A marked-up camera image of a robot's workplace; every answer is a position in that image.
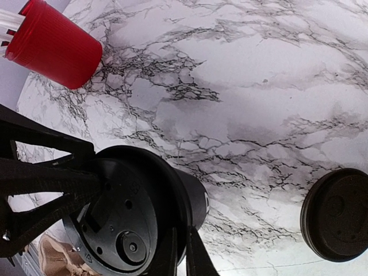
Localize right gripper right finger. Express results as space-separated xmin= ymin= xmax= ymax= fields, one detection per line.
xmin=186 ymin=226 xmax=219 ymax=276

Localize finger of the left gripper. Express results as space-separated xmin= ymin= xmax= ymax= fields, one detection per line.
xmin=1 ymin=105 xmax=95 ymax=168
xmin=1 ymin=159 xmax=99 ymax=256

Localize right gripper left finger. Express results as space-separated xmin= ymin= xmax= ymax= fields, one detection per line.
xmin=143 ymin=228 xmax=178 ymax=276

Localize white wrapped straw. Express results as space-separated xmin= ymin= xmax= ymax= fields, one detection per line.
xmin=0 ymin=29 xmax=13 ymax=43
xmin=0 ymin=9 xmax=25 ymax=24

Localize cardboard cup carrier tray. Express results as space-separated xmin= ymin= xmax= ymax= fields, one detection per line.
xmin=39 ymin=234 xmax=99 ymax=276

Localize black plastic cup lid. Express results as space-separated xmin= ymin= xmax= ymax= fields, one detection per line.
xmin=63 ymin=145 xmax=206 ymax=275

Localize red cylindrical holder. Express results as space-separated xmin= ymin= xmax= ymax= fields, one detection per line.
xmin=5 ymin=1 xmax=102 ymax=89

